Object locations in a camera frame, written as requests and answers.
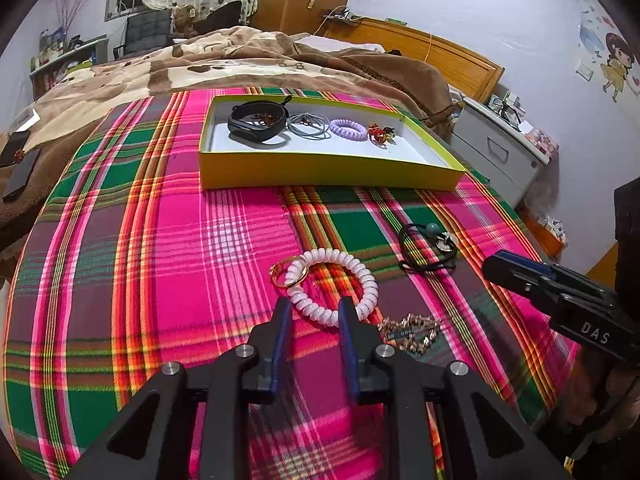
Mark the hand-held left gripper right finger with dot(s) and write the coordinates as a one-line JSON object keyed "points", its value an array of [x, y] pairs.
{"points": [[348, 352]]}

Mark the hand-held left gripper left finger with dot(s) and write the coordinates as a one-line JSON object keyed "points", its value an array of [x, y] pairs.
{"points": [[280, 347]]}

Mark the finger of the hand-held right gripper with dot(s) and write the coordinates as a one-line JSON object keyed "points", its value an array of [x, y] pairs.
{"points": [[510, 278], [525, 261]]}

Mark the yellow-green cardboard box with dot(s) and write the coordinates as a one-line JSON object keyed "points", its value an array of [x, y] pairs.
{"points": [[325, 175]]}

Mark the red gold ornament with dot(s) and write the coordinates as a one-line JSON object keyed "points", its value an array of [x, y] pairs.
{"points": [[380, 135]]}

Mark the black smart band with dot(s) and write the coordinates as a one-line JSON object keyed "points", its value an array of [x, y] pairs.
{"points": [[255, 132]]}

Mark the person's right hand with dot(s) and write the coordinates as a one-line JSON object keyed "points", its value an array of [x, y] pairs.
{"points": [[605, 395]]}

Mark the orange storage box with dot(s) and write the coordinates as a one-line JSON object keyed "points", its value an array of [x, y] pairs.
{"points": [[545, 237]]}

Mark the grey drawer nightstand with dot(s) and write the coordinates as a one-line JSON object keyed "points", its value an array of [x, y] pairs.
{"points": [[495, 150]]}

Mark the pile of small boxes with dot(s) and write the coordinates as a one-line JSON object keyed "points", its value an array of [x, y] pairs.
{"points": [[525, 125]]}

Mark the pink green plaid cloth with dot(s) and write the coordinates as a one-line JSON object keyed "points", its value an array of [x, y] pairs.
{"points": [[150, 260]]}

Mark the wooden headboard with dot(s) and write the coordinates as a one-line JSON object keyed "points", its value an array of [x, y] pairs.
{"points": [[450, 60]]}

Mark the white pillow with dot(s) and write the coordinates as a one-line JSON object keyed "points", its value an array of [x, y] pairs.
{"points": [[340, 43]]}

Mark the brown patterned blanket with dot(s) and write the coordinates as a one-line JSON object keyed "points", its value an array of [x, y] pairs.
{"points": [[225, 60]]}

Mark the dark phone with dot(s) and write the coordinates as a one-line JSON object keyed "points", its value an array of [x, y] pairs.
{"points": [[22, 175]]}

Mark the phone with red charm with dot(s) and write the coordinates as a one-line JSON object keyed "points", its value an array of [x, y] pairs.
{"points": [[15, 147]]}

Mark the black bag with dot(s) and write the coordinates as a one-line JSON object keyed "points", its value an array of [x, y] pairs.
{"points": [[220, 15]]}

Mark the white paper booklet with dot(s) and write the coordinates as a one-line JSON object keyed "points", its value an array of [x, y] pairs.
{"points": [[26, 120]]}

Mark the brown teddy bear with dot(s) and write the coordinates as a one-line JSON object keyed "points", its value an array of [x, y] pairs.
{"points": [[184, 20]]}

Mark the black office chair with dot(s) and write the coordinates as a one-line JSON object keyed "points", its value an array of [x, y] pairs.
{"points": [[145, 32]]}

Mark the cluttered white shelf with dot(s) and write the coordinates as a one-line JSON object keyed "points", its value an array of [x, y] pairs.
{"points": [[65, 67]]}

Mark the dried branches bunch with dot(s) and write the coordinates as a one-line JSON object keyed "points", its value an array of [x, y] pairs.
{"points": [[72, 7]]}

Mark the cartoon girl wall sticker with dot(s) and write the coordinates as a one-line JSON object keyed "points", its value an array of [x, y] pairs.
{"points": [[615, 65]]}

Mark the wall shelf with chargers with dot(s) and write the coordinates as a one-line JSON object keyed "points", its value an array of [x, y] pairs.
{"points": [[342, 15]]}

